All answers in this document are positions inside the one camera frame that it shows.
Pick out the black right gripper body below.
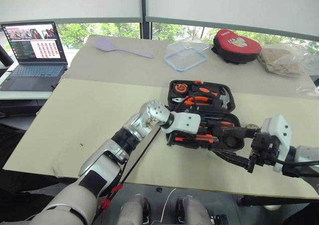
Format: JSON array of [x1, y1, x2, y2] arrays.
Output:
[[250, 131, 279, 167]]

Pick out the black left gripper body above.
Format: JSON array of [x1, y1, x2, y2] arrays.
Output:
[[198, 121, 210, 136]]

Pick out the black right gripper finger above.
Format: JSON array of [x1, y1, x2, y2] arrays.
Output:
[[222, 126, 263, 139], [211, 149, 259, 174]]

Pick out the orange black utility knife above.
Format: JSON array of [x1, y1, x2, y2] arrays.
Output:
[[174, 134, 219, 144]]

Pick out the orange black handled screwdriver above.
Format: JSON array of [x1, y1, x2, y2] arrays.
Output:
[[206, 121, 235, 130]]

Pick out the black orange tool kit case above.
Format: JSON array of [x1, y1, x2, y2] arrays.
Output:
[[165, 79, 245, 152]]

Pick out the black electrical tape roll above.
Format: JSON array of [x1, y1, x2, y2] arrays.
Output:
[[245, 123, 261, 132]]

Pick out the orange black tape measure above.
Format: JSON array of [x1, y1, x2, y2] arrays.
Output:
[[173, 83, 189, 94]]

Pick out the black device white button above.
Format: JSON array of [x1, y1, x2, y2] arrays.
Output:
[[210, 214, 229, 225]]

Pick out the grey rounded shape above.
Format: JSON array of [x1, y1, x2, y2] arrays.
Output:
[[175, 195, 211, 225], [117, 194, 152, 225]]

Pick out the clear plastic film scrap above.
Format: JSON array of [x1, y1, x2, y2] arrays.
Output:
[[295, 84, 319, 94]]

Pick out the clear container blue rim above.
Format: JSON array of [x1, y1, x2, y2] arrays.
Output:
[[163, 36, 210, 73]]

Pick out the brown cardboard pieces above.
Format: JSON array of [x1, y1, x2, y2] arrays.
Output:
[[258, 47, 304, 78]]

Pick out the red heart-shaped bag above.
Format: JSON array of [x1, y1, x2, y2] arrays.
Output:
[[211, 29, 263, 65]]

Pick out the clear plastic bag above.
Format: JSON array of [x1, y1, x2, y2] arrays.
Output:
[[258, 41, 319, 79]]

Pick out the beige table cover sheet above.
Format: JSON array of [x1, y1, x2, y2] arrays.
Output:
[[61, 34, 319, 98]]

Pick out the pale table cover sheet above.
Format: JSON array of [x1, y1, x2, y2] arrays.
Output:
[[2, 78, 319, 200]]

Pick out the purple silicone spatula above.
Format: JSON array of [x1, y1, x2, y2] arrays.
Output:
[[93, 36, 155, 59]]

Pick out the white roller blind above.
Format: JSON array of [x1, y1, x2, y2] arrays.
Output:
[[145, 0, 319, 41], [0, 0, 144, 24]]

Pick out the grey open laptop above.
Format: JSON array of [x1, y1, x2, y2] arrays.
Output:
[[0, 21, 69, 92]]

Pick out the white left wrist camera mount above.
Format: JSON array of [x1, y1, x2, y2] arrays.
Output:
[[161, 112, 201, 136]]

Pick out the orange handled pliers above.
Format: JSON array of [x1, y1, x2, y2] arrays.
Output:
[[171, 95, 212, 106]]

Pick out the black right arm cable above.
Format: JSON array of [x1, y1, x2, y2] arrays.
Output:
[[273, 157, 319, 167]]

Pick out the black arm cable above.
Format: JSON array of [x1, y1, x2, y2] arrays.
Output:
[[273, 157, 319, 167], [92, 129, 161, 225]]

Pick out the claw hammer orange black handle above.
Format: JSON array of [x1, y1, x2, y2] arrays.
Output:
[[190, 84, 231, 110]]

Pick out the black table frame bar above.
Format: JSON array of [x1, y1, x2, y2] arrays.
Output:
[[236, 195, 319, 207]]

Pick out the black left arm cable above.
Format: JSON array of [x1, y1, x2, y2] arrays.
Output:
[[92, 129, 161, 225]]

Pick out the thin white cable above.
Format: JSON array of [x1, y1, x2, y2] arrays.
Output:
[[160, 188, 177, 224]]

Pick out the dark window frame post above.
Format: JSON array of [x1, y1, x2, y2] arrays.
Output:
[[140, 0, 153, 40]]

